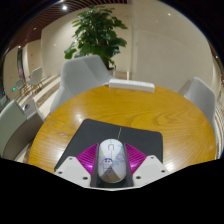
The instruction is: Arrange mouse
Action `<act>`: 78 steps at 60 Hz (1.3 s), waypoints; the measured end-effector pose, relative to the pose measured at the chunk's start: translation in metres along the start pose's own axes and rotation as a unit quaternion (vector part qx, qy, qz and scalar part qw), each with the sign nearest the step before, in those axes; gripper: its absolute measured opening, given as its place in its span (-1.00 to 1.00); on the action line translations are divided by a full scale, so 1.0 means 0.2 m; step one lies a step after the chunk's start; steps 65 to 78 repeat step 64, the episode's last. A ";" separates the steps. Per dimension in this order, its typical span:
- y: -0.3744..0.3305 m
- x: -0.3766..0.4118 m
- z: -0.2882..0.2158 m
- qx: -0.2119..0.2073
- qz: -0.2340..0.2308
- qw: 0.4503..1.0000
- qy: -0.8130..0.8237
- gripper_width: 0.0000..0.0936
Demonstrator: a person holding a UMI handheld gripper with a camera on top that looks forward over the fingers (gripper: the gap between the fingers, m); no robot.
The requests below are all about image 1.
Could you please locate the white printed computer mouse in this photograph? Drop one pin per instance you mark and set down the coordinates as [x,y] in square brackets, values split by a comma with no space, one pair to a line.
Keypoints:
[112,161]

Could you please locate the potted green plant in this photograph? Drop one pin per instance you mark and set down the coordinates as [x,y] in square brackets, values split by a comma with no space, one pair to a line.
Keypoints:
[96,30]

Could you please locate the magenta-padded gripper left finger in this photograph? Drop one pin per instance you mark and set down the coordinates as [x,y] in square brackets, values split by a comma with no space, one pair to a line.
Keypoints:
[75,170]

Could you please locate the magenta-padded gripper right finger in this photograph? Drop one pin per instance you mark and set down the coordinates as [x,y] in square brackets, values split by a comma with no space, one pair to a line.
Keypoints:
[150,170]

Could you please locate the grey shell chair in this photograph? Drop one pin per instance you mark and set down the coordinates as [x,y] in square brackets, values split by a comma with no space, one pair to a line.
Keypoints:
[80,76]
[35,77]
[11,126]
[201,96]

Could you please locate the black mouse pad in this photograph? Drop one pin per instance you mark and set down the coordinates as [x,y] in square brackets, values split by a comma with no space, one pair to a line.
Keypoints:
[96,131]

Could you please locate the white power strip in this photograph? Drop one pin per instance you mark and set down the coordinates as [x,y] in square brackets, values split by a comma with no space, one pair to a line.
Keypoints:
[131,85]

